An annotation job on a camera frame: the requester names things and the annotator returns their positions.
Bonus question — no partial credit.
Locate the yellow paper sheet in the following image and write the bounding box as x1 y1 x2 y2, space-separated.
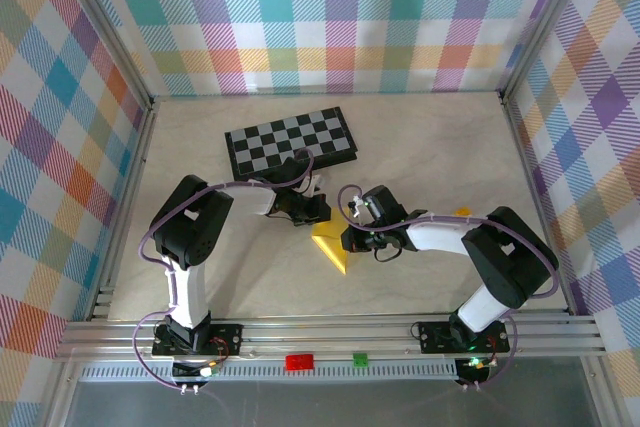
310 216 369 277

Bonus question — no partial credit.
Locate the black and grey chessboard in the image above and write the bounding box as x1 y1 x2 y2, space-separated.
223 106 359 191

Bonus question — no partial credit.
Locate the red plastic block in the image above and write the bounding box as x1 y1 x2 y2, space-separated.
284 353 315 372

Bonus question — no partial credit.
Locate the small black control board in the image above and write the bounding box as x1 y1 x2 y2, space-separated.
171 359 222 381
454 356 497 382

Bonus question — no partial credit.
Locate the grey metal panel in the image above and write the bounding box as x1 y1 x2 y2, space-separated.
47 380 609 427

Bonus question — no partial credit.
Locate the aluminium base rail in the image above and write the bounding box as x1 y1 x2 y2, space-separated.
54 314 609 363

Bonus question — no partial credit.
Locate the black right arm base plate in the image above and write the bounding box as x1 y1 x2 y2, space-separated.
417 319 511 354

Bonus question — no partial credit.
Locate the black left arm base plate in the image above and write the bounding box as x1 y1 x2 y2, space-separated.
151 322 245 358

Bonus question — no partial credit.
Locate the aluminium side rail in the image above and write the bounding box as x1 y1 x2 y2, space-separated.
87 96 159 322
498 91 581 318

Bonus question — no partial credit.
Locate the grey slotted cable duct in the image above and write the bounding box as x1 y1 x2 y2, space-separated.
79 364 461 383

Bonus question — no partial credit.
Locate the aluminium frame post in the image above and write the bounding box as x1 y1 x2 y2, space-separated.
57 0 157 111
498 0 601 98

